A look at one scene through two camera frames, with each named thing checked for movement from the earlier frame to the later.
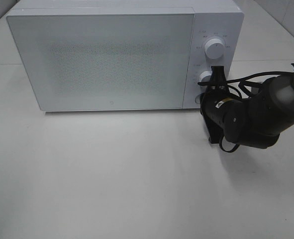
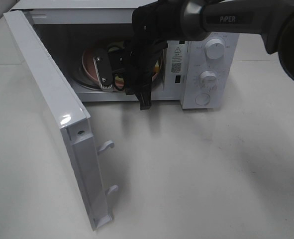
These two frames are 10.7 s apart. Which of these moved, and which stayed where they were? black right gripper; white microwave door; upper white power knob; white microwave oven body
Moved: white microwave door; black right gripper
Stayed: white microwave oven body; upper white power knob
